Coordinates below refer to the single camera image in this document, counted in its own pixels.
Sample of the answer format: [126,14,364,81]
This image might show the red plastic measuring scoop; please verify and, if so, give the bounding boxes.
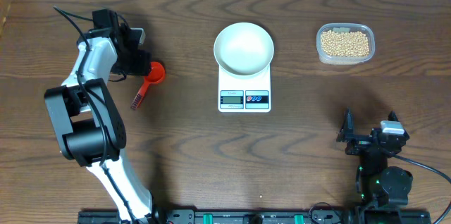
[130,61,166,110]

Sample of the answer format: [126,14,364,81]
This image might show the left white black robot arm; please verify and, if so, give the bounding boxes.
[44,9,160,223]

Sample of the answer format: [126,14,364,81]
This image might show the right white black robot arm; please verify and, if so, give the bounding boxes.
[336,109,413,223]

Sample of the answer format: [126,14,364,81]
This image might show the white digital kitchen scale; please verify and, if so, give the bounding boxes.
[218,66,272,113]

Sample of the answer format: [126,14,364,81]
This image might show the white round bowl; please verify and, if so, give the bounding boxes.
[213,23,275,78]

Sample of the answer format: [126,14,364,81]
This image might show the soybeans in container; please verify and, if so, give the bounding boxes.
[320,30,370,57]

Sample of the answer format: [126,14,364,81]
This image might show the clear plastic container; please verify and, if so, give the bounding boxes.
[316,23,376,66]

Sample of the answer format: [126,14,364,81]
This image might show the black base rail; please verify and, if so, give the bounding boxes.
[77,209,432,224]

